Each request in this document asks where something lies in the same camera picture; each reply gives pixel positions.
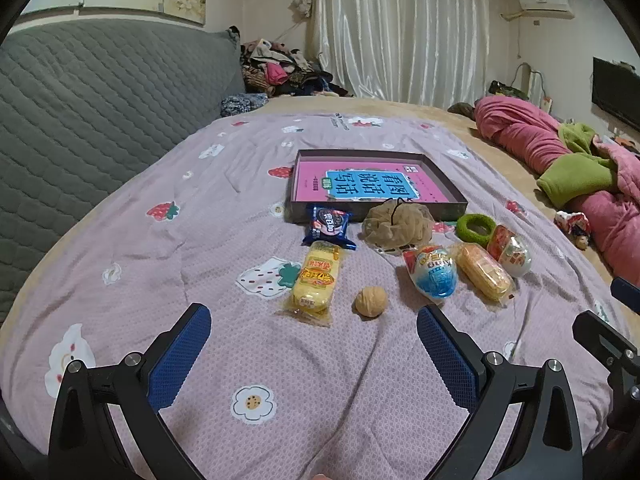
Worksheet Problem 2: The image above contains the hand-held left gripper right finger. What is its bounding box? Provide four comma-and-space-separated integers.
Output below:
416, 304, 586, 480

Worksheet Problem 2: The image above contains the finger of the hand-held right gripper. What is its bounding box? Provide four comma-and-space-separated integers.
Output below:
572, 310, 640, 396
611, 276, 640, 312

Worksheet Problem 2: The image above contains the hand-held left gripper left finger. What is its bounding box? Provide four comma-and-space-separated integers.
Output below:
47, 303, 221, 480

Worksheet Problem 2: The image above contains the blue egg-shaped toy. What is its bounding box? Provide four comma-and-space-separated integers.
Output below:
402, 243, 458, 303

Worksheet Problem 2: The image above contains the orange cake packet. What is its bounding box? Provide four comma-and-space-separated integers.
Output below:
450, 241, 517, 303

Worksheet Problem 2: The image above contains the walnut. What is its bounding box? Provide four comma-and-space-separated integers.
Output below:
354, 286, 389, 318

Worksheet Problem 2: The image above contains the red and white egg-shaped toy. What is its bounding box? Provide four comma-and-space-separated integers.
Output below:
487, 225, 532, 278

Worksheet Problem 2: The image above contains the green fuzzy ring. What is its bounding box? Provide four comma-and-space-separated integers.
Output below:
455, 213, 496, 243

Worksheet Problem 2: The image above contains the brown mesh bath sponge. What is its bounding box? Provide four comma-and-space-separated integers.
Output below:
361, 198, 435, 255

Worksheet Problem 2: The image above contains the yellow cake packet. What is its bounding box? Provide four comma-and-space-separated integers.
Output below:
280, 240, 348, 328

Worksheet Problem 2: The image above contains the blue cookie packet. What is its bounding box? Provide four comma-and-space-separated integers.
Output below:
301, 203, 358, 252

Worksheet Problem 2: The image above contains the shallow dark cardboard box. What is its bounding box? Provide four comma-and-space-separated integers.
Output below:
284, 149, 468, 225

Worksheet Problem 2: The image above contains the red and white scrunchie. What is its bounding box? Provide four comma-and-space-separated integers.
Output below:
554, 210, 592, 250

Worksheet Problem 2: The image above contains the green fleece blanket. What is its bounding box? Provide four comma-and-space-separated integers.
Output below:
537, 121, 621, 211

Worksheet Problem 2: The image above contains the purple printed blanket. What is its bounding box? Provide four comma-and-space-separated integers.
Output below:
0, 112, 626, 480

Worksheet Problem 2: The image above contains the pink quilt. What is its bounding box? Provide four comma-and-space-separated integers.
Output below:
473, 95, 640, 288

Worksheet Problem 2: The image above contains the black television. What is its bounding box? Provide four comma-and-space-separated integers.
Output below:
592, 56, 640, 133

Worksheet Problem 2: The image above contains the dark green bag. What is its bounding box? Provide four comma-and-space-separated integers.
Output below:
489, 80, 528, 98

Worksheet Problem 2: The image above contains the oval vanity mirror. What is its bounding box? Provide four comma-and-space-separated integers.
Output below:
515, 62, 546, 103

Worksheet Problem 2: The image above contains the blue floral cloth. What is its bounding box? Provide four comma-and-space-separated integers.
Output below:
221, 92, 269, 118

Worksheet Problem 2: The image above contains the grey quilted headboard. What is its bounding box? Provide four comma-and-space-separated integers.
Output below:
0, 19, 246, 326

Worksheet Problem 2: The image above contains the white air conditioner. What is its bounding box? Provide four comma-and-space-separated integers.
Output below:
518, 0, 573, 18

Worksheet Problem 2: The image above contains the pile of clothes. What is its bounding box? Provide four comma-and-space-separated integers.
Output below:
240, 37, 351, 98

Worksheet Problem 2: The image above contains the white satin curtain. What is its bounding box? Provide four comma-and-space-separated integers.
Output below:
306, 0, 493, 108

